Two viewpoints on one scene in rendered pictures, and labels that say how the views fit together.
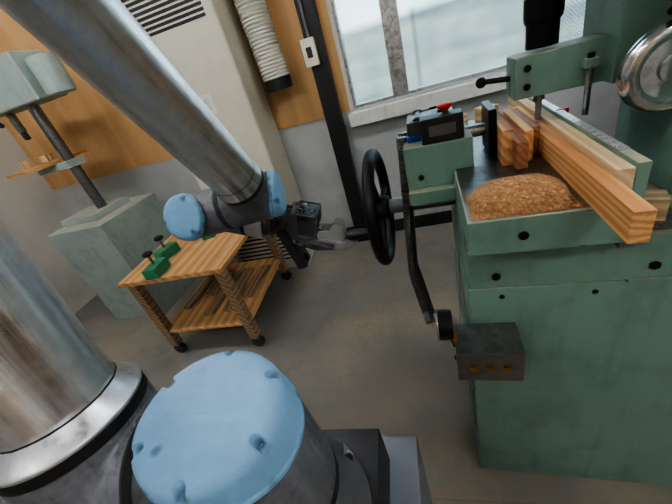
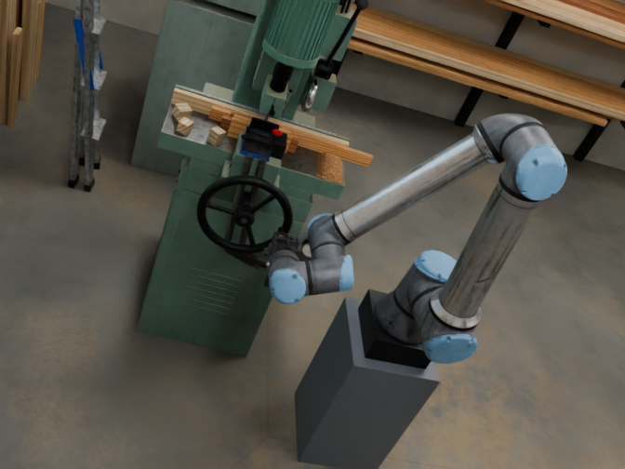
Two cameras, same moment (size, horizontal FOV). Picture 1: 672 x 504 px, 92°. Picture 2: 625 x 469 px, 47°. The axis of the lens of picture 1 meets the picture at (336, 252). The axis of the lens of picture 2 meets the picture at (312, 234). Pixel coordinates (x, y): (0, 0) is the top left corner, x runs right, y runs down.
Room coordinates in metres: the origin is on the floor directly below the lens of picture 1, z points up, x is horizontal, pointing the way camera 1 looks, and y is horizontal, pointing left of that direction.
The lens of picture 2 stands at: (1.56, 1.37, 2.12)
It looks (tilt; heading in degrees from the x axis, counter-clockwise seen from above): 37 degrees down; 235
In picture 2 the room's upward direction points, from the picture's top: 24 degrees clockwise
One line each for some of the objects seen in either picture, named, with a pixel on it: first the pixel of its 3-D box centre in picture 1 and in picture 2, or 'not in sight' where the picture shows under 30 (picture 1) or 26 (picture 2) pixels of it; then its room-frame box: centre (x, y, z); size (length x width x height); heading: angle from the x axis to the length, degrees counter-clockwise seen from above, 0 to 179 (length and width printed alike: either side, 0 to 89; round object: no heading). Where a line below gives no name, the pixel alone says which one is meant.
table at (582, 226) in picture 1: (479, 166); (254, 157); (0.66, -0.36, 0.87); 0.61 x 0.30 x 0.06; 159
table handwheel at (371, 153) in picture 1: (410, 203); (246, 201); (0.71, -0.21, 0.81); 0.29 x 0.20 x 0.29; 159
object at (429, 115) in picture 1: (432, 121); (264, 142); (0.69, -0.28, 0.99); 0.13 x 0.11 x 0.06; 159
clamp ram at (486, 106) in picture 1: (473, 131); (260, 138); (0.66, -0.35, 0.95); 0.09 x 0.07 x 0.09; 159
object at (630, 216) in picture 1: (553, 149); (292, 137); (0.52, -0.42, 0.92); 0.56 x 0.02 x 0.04; 159
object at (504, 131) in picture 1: (497, 134); (259, 135); (0.65, -0.40, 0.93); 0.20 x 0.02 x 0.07; 159
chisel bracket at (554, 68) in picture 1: (552, 72); (273, 98); (0.61, -0.48, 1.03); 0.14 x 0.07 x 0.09; 69
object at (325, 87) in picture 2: not in sight; (318, 90); (0.40, -0.57, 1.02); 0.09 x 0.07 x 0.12; 159
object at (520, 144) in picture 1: (506, 136); (259, 134); (0.64, -0.41, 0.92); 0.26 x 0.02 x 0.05; 159
